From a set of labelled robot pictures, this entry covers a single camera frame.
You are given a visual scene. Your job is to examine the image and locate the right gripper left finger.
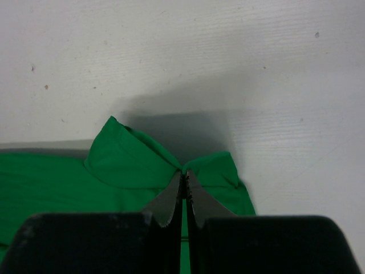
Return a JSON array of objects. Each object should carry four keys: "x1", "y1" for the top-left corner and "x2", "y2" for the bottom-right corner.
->
[{"x1": 1, "y1": 172, "x2": 183, "y2": 273}]

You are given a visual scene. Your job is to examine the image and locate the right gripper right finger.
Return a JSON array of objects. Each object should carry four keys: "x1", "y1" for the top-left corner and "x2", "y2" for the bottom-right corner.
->
[{"x1": 185, "y1": 171, "x2": 360, "y2": 273}]

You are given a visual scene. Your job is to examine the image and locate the green t shirt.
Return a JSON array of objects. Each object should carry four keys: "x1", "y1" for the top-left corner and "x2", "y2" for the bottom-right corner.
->
[{"x1": 1, "y1": 118, "x2": 255, "y2": 273}]

